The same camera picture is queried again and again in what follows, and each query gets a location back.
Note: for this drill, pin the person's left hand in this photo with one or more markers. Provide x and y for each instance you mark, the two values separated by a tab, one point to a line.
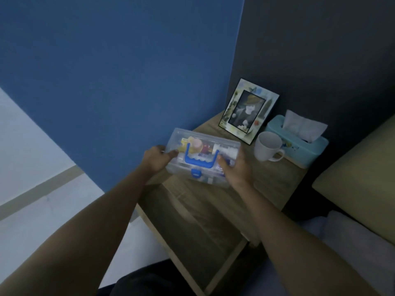
156	160

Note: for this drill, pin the person's right hand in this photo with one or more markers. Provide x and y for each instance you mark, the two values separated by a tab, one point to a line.
236	171

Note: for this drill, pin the person's left thumb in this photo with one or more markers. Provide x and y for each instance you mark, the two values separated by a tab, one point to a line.
171	154

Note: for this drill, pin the person's right thumb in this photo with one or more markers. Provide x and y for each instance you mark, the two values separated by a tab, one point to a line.
222	163

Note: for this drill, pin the person's right forearm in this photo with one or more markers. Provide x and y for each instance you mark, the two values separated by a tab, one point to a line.
296	243

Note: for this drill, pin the person's left forearm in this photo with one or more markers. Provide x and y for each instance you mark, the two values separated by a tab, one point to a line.
77	237

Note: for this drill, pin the white mug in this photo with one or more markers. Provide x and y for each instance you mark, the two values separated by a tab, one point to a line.
267	147

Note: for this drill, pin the wooden bedside table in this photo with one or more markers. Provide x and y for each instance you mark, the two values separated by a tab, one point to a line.
213	212

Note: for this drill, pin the light blue tissue box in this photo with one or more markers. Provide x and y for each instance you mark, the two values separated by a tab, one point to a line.
301	147

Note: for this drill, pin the white tissue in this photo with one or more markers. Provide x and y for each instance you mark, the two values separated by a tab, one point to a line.
304	126

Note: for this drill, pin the person's dark trousers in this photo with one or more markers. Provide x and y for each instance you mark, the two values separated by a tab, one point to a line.
148	279

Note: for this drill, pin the beige headboard cushion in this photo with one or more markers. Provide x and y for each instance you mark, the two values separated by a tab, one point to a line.
361	181

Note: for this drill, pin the white pillow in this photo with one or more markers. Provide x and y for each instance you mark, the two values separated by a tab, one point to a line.
364	246

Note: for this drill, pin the floral picture frame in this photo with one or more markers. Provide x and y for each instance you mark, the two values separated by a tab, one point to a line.
248	111

